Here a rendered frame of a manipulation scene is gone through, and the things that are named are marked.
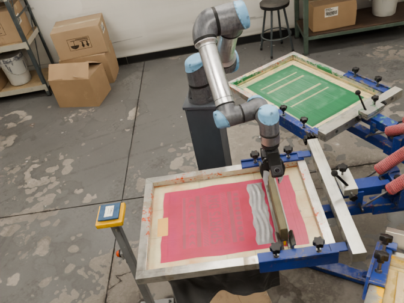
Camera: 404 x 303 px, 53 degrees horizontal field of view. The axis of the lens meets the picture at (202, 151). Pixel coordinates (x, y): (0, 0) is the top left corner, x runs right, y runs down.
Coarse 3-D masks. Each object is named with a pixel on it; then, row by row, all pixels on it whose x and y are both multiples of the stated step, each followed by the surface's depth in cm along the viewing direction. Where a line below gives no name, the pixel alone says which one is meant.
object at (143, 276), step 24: (216, 168) 200; (240, 168) 197; (144, 192) 195; (312, 192) 178; (144, 216) 183; (144, 240) 172; (144, 264) 163; (192, 264) 159; (216, 264) 157; (240, 264) 155
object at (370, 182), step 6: (360, 180) 172; (366, 180) 171; (372, 180) 170; (378, 180) 170; (360, 186) 169; (366, 186) 168; (372, 186) 168; (378, 186) 168; (366, 192) 170; (372, 192) 170; (378, 192) 170
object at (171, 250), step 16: (288, 208) 178; (176, 224) 181; (272, 224) 172; (288, 224) 171; (304, 224) 169; (176, 240) 174; (304, 240) 163; (176, 256) 167; (192, 256) 166; (208, 256) 165
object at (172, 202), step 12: (252, 180) 195; (276, 180) 192; (288, 180) 191; (168, 192) 198; (180, 192) 196; (192, 192) 195; (204, 192) 194; (216, 192) 192; (240, 192) 190; (288, 192) 185; (168, 204) 191; (180, 204) 190; (240, 204) 184; (288, 204) 179; (168, 216) 185; (180, 216) 184
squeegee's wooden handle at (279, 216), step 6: (270, 174) 181; (270, 180) 178; (270, 186) 175; (276, 186) 175; (270, 192) 177; (276, 192) 172; (276, 198) 169; (276, 204) 166; (276, 210) 164; (282, 210) 164; (276, 216) 165; (282, 216) 161; (282, 222) 159; (282, 228) 156; (282, 234) 158; (282, 240) 160
